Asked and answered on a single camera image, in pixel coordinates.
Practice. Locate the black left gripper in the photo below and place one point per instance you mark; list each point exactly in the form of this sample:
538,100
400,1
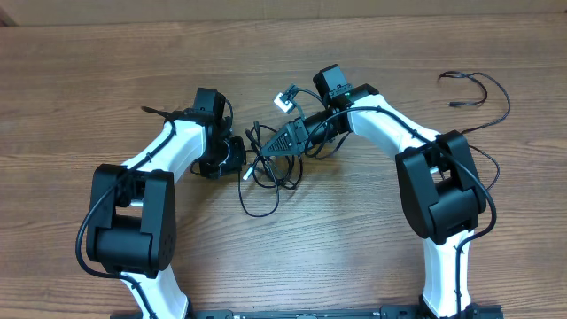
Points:
236,159

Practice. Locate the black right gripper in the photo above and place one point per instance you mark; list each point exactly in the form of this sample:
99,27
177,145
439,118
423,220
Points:
299,136

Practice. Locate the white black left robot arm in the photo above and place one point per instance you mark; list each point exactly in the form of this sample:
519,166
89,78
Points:
129,232

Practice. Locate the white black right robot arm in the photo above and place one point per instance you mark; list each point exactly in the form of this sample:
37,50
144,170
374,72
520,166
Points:
440,193

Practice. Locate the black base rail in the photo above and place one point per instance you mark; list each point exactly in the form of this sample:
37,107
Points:
310,313

